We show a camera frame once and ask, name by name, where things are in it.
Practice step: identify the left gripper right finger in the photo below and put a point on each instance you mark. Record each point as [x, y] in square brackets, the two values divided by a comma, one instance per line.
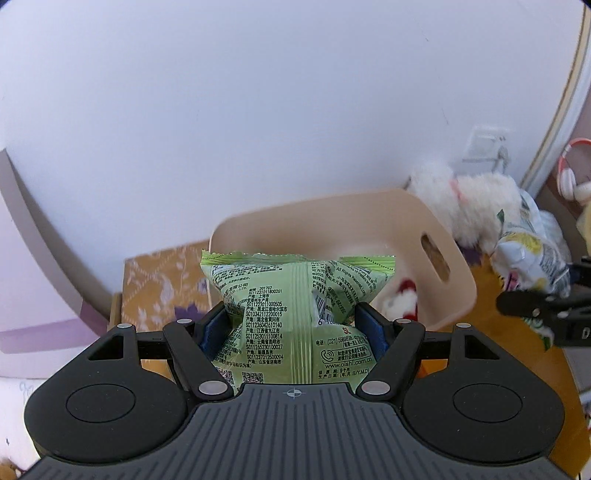
[395, 346]

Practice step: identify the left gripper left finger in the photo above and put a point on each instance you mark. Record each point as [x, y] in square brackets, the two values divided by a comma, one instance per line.
[192, 347]

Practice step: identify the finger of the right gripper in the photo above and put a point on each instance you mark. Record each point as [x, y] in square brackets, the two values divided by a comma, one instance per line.
[546, 307]

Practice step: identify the Hello Kitty plush toy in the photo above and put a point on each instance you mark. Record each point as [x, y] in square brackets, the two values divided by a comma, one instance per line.
[404, 304]

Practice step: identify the white green snack bag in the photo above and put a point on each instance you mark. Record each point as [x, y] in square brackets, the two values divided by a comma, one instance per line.
[527, 258]

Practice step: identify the floral brown table mat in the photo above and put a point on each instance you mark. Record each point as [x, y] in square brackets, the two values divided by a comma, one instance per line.
[158, 285]

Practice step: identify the white fluffy plush dog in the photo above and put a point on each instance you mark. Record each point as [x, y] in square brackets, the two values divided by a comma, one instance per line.
[467, 205]

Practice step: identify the beige plastic storage bin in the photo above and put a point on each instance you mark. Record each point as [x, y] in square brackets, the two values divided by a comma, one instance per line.
[390, 222]

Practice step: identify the red white headphones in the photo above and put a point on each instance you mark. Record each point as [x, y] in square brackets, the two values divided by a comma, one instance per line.
[567, 185]

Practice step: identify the white wall socket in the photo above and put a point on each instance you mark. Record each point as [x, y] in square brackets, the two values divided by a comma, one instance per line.
[488, 144]

